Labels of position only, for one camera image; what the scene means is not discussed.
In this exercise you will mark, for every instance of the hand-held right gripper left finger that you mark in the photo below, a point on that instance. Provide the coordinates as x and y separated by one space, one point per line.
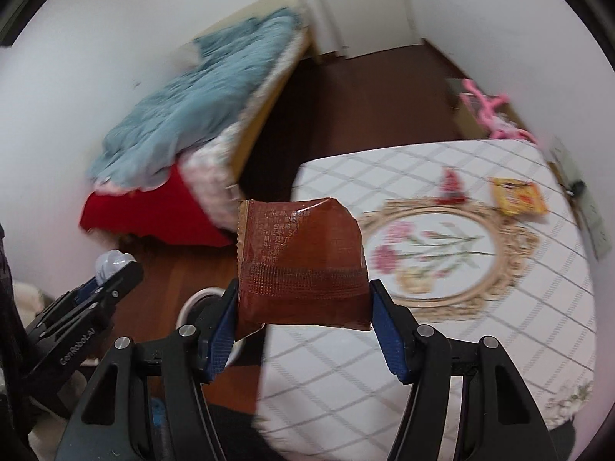
221 341

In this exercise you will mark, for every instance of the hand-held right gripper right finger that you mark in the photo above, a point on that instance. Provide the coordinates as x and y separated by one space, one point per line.
389 341

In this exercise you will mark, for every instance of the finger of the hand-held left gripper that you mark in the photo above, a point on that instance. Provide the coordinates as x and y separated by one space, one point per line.
122 283
72 300

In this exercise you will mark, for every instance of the white round trash bin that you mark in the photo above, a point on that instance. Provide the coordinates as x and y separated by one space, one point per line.
192 305

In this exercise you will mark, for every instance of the brown snack packet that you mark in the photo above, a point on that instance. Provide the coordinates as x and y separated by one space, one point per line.
298 259

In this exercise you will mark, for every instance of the person's left forearm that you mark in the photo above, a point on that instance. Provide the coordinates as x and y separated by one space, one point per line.
43 434

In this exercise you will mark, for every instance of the pale fuzzy cloth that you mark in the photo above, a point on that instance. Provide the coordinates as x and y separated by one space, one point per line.
29 294

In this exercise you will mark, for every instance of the white diamond-pattern tablecloth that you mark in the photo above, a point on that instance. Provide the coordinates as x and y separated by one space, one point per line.
336 384

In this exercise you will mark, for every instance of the red blanket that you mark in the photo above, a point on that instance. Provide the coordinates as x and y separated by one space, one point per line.
153 216

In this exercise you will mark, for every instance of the checkered bed sheet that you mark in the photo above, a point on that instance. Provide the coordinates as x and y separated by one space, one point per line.
216 173

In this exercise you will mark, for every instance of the red snack wrapper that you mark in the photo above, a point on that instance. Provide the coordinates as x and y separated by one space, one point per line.
451 187

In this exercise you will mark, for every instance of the blue duvet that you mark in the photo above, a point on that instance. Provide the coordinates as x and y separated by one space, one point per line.
192 105

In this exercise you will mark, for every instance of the orange snack packet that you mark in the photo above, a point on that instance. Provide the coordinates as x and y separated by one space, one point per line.
519 197

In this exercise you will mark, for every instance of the wooden bed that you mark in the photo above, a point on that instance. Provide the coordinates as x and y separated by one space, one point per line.
259 125

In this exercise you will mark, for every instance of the cardboard box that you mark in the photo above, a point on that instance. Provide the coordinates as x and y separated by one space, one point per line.
463 120

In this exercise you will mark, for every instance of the white pillow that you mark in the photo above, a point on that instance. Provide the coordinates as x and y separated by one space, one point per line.
190 52

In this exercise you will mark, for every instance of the black charger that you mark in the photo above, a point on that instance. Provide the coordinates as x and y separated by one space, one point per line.
576 187

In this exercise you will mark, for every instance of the pink plush toy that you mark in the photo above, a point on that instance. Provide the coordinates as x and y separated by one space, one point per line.
490 110

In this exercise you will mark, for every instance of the white door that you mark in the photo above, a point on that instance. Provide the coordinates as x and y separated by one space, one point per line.
365 5

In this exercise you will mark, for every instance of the white wall socket strip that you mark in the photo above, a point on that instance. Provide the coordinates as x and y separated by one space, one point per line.
591 221

